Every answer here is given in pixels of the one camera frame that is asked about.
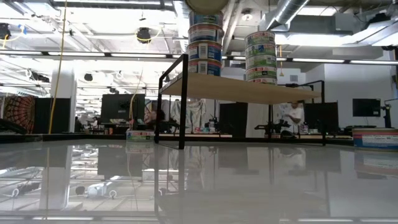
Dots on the background wooden workbench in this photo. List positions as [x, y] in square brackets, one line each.
[202, 135]

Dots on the black partition panel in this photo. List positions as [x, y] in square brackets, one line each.
[331, 116]
[42, 115]
[233, 119]

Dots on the person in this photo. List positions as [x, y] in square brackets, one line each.
[297, 113]
[152, 116]
[77, 123]

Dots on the large black monitor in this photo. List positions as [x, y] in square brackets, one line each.
[118, 107]

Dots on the round white ceiling fixture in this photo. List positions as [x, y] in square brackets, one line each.
[247, 15]

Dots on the round black ceiling speaker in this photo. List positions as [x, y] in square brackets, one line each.
[88, 77]

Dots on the long linear ceiling light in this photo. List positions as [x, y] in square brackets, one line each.
[77, 54]
[317, 60]

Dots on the blue and red box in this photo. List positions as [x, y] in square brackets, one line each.
[376, 140]

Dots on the red patterned tapestry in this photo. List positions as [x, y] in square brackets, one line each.
[18, 113]

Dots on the black ceiling device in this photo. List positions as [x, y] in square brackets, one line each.
[4, 31]

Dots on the wooden shelf black metal frame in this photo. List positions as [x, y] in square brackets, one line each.
[236, 90]

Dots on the black ceiling dome camera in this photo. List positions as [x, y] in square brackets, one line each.
[143, 35]

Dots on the spiral silver ventilation duct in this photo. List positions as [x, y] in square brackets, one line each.
[287, 11]

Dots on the black aluminium table frame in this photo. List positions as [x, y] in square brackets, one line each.
[62, 137]

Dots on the black wall television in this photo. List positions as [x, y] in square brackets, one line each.
[366, 107]

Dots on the black camera stand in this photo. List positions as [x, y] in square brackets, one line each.
[387, 115]

